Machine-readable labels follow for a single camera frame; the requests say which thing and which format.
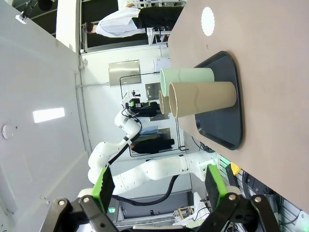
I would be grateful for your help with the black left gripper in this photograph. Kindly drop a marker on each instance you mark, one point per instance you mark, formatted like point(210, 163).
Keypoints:
point(147, 111)

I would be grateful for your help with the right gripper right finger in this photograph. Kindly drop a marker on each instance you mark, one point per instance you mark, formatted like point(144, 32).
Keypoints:
point(214, 188)

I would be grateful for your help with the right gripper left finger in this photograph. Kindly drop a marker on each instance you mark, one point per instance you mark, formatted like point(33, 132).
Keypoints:
point(103, 188)

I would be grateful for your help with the brown tall cup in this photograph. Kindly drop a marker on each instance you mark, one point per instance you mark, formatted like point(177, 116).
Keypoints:
point(205, 99)
point(164, 104)

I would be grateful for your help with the pale green tall cup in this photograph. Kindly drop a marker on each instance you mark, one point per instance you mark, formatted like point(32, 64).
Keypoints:
point(193, 75)

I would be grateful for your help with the white scalloped paper coaster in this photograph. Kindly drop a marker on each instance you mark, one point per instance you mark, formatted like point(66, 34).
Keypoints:
point(208, 21)

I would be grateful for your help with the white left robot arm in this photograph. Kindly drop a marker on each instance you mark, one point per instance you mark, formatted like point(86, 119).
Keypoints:
point(157, 169)

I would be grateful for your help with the white notice sheet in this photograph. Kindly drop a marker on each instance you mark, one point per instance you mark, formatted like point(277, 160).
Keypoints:
point(161, 63)

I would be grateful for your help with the black plastic serving tray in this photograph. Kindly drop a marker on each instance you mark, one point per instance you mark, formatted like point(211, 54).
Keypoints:
point(217, 130)

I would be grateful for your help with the person white shirt black trousers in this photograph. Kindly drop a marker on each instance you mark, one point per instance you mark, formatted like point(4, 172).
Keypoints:
point(116, 26)

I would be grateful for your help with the ceiling light panel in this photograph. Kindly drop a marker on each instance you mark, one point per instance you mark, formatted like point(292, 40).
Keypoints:
point(48, 115)

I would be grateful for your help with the round white smoke detector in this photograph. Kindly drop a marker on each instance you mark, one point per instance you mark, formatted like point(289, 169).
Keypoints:
point(7, 131)

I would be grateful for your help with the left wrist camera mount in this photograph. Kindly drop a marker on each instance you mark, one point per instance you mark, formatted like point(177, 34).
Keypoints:
point(135, 104)

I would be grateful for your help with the yellow black table bracket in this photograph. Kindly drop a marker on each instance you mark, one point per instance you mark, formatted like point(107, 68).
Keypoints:
point(234, 168)

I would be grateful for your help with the metal wall panel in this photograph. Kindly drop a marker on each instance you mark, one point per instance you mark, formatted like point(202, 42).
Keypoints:
point(124, 72)

